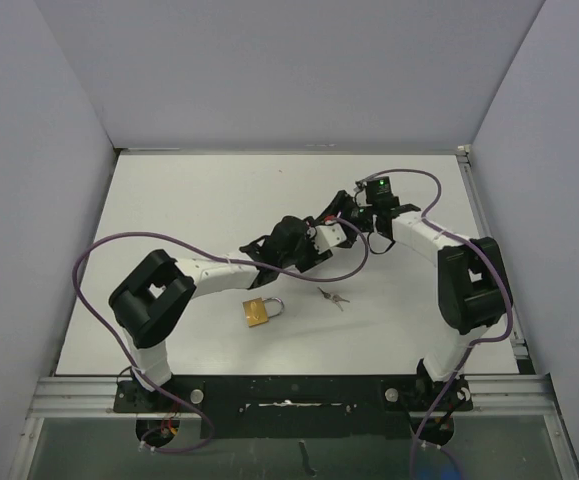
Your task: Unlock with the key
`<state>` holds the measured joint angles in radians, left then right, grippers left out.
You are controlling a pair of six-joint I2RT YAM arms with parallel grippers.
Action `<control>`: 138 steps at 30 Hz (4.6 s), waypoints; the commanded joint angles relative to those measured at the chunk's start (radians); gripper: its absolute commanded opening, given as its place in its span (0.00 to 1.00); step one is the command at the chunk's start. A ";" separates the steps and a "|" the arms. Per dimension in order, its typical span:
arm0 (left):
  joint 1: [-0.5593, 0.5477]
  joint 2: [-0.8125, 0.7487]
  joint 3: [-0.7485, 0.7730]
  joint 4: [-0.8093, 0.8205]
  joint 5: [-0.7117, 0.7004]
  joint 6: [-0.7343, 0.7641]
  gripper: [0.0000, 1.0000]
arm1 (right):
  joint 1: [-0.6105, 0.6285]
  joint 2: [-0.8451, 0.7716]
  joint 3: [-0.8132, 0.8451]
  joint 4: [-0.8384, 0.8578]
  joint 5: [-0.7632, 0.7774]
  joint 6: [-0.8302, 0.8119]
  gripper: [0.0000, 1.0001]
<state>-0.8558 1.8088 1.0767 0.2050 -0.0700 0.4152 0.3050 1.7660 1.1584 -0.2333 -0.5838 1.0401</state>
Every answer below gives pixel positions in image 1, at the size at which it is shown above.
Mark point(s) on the silver key bunch on table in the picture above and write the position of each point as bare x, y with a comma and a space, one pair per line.
333, 298

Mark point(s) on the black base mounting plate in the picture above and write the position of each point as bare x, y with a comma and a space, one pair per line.
301, 407

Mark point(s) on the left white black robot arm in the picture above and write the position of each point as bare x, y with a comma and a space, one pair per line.
152, 298

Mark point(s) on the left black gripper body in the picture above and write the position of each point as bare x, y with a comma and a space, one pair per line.
306, 253

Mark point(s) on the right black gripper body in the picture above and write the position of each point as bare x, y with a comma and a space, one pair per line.
375, 207

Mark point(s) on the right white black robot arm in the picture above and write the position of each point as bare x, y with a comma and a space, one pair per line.
472, 286

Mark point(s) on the aluminium frame rail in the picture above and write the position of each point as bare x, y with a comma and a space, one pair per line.
557, 435

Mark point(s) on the lower brass padlock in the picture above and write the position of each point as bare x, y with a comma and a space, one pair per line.
259, 311

